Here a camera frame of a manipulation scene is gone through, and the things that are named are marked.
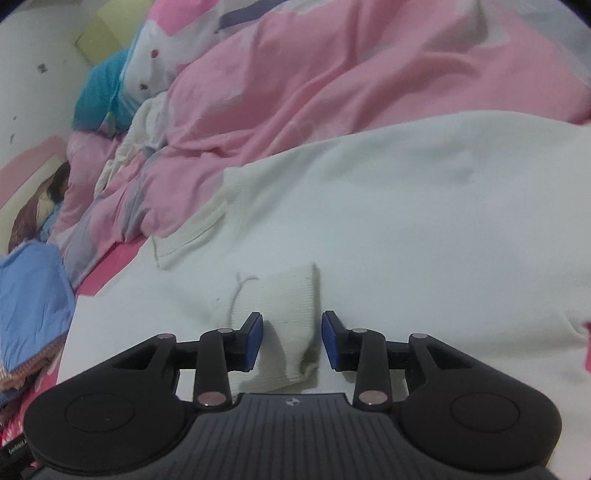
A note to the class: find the pink and white headboard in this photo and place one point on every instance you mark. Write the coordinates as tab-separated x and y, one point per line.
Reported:
23	170

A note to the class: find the pink printed quilt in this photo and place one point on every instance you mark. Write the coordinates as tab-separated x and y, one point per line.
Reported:
323	83

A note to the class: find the pale yellow wardrobe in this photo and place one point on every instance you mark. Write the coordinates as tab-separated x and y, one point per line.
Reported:
106	41

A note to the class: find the cream knitted garment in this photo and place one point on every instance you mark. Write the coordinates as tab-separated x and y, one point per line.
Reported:
147	124

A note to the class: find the purple patterned pillow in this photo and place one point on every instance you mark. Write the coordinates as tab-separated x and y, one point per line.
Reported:
27	217

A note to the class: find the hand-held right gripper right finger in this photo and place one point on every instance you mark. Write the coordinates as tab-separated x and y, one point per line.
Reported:
330	340

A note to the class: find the teal striped cloth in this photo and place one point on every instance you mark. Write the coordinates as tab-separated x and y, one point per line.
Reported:
99	92

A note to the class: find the white sweatshirt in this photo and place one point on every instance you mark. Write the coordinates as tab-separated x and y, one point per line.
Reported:
392	207

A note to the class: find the light blue folded cloth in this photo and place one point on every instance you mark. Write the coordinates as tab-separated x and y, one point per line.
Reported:
32	295

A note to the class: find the stack of folded clothes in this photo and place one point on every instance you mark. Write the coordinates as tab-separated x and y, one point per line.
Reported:
23	371

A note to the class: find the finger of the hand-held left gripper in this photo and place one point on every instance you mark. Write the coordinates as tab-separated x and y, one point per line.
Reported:
17	454

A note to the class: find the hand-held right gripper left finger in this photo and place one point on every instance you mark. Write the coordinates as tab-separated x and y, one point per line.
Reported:
254	342

